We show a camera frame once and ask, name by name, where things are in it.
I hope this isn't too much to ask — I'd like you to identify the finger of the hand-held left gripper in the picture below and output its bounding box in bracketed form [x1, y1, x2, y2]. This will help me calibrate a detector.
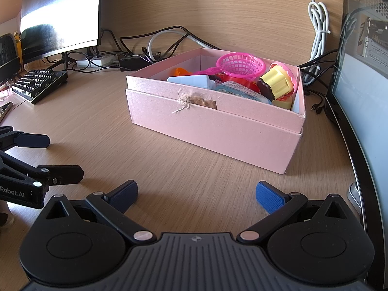
[0, 126, 51, 151]
[0, 151, 84, 188]

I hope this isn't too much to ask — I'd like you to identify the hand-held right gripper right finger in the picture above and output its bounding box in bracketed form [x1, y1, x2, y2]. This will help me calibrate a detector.
[237, 181, 354, 245]

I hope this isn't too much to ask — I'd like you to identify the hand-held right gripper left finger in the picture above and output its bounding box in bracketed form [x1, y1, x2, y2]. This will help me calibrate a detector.
[36, 180, 154, 246]

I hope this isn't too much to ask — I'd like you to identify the pink cardboard box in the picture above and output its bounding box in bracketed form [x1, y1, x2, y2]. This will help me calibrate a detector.
[125, 47, 306, 175]

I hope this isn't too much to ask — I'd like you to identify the cartoon printed snack packet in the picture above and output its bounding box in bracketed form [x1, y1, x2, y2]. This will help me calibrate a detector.
[212, 82, 271, 104]

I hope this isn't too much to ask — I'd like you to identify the yellow toy cupcake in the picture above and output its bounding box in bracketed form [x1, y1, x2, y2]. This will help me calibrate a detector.
[257, 67, 293, 100]

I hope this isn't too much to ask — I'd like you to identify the red toy bowl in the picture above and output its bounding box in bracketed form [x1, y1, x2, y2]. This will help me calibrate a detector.
[224, 77, 259, 89]

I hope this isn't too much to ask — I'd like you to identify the white battery charger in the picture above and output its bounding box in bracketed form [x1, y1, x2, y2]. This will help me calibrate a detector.
[167, 74, 213, 90]

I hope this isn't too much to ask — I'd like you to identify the pink toy basket scoop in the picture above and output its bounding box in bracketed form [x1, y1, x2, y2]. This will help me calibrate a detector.
[194, 53, 267, 79]

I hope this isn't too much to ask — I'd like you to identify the wooden desktop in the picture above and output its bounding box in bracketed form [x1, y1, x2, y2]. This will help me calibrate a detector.
[0, 64, 364, 240]

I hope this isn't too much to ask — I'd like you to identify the black keyboard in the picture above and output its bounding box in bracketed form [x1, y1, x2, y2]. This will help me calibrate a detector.
[11, 70, 69, 105]

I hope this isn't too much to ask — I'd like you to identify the black chair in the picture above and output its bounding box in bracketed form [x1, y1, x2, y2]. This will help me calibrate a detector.
[0, 33, 23, 85]

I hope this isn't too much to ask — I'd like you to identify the pale yellow toy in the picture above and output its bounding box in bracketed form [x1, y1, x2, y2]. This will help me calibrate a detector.
[271, 95, 294, 110]

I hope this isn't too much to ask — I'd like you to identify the white power strip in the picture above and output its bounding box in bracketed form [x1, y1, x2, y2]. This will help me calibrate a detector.
[76, 55, 119, 68]

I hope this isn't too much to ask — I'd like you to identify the brown tag with twine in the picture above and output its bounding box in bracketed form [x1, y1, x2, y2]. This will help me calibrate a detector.
[172, 88, 219, 115]

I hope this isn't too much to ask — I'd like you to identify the pink scalloped toy plate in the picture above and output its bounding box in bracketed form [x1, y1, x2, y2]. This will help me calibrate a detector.
[269, 61, 297, 95]

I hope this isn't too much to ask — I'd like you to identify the black computer monitor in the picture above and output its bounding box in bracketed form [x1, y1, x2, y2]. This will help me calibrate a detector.
[20, 0, 104, 67]
[325, 12, 388, 290]

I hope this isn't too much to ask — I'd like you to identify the black power adapter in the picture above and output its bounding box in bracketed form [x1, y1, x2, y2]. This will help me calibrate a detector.
[119, 54, 152, 72]

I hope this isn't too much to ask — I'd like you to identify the white cable bundle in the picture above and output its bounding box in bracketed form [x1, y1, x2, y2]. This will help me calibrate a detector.
[299, 0, 331, 85]

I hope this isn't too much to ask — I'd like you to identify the grey cable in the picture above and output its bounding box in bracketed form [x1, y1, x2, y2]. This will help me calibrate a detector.
[148, 30, 219, 64]

